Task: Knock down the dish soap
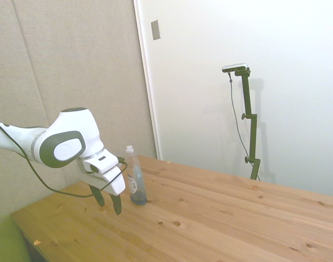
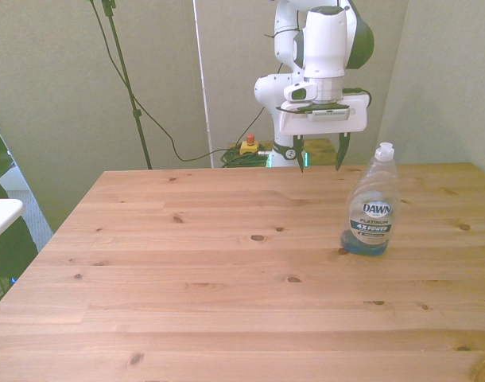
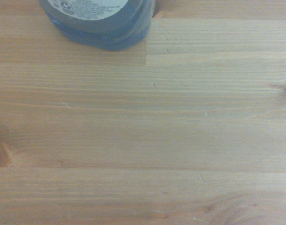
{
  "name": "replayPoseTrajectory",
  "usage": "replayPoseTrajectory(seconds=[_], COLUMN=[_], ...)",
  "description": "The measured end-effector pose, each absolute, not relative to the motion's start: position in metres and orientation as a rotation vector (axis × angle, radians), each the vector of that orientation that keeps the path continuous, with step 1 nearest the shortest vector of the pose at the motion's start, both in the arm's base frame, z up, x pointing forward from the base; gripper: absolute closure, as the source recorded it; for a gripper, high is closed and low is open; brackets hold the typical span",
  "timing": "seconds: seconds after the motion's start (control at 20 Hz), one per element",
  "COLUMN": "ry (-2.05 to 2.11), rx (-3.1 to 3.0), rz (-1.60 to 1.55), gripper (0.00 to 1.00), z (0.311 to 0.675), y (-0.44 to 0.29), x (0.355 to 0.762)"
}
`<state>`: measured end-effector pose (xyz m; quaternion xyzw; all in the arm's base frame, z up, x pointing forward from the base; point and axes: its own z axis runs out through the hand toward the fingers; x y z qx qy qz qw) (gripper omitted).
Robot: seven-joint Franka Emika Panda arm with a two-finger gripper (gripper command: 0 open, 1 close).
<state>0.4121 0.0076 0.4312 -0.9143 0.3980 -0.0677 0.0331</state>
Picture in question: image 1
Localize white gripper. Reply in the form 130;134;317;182
78;158;126;216

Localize clear dish soap bottle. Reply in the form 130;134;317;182
124;145;148;205

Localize green chair cushion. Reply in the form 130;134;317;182
0;215;31;262

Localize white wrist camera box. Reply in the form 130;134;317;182
82;151;120;174

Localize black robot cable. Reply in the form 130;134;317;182
0;118;129;198

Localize white door frame strip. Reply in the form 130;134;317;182
133;0;162;160

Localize black camera stand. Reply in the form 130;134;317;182
234;68;261;181

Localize grey wall switch plate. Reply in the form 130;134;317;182
150;19;162;41

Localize grey exterior camera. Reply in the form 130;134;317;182
222;62;249;73

